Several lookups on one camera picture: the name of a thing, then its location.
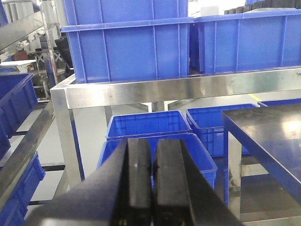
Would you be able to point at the blue floor bin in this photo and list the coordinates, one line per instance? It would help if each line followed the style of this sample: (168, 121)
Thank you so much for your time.
(196, 149)
(206, 123)
(147, 124)

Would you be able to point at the blue bin right on rack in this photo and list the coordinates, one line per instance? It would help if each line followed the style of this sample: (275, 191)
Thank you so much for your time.
(249, 41)

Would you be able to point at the blue floor bin middle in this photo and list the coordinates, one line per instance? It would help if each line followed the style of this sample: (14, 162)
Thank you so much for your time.
(147, 124)

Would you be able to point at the stainless steel rack frame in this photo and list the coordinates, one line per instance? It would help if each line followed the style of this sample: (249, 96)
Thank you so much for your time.
(68, 95)

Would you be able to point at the blue bin stacked on top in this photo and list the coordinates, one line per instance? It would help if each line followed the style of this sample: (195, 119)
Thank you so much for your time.
(80, 12)

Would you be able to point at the blue bin shelf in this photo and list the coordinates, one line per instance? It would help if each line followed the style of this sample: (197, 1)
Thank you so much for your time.
(17, 100)
(15, 208)

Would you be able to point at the large blue bin on rack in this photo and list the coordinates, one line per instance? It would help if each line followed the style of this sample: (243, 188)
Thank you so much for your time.
(130, 51)

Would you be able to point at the blue floor bin right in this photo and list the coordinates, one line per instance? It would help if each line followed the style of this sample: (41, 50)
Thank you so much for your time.
(206, 123)

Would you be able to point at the blue bin left shelf lower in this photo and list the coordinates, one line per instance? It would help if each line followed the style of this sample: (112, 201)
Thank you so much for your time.
(15, 208)

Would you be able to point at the blue floor bin near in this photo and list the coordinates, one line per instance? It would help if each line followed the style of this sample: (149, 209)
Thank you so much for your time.
(196, 149)

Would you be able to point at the blue bin left shelf upper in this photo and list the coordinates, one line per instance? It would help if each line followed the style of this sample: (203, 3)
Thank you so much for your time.
(17, 100)

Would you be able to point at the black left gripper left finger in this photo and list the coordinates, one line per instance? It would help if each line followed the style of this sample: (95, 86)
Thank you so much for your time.
(118, 193)

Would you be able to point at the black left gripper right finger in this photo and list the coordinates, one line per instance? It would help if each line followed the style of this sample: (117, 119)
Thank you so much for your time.
(182, 196)

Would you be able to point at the left steel shelf rack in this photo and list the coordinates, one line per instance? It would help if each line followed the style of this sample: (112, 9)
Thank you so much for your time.
(11, 39)

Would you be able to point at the dark steel table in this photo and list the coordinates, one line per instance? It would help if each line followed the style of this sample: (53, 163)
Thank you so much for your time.
(272, 135)

